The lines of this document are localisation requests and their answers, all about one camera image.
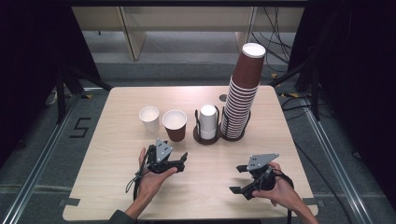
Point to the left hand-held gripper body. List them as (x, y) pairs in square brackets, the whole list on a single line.
[(163, 152)]

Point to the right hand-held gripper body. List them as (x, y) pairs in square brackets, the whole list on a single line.
[(261, 160)]

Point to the single brown paper cup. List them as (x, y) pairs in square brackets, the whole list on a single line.
[(176, 135)]

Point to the dark round cup holder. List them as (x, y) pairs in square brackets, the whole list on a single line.
[(204, 142), (233, 140)]

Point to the single white paper cup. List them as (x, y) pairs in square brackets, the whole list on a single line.
[(151, 126)]

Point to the stack of white paper cups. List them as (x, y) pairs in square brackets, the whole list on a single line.
[(208, 124)]

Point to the stack of brown paper cups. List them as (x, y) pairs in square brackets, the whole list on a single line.
[(238, 115)]

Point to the person's left hand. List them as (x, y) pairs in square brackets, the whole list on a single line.
[(151, 185)]

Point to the person's right hand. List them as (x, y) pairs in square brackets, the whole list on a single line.
[(285, 194)]

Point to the dark round table grommet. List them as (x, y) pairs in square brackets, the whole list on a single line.
[(223, 98)]

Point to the yellow tape piece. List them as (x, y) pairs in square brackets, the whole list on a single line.
[(292, 95), (88, 96)]

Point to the grey tape strip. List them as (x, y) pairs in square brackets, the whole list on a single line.
[(70, 202)]

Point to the dark curtain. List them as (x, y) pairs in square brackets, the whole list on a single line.
[(25, 46), (367, 77)]

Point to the light wooden desk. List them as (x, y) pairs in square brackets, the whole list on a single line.
[(186, 18)]

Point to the aluminium floor rail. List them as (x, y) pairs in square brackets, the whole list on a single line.
[(336, 165), (40, 161)]

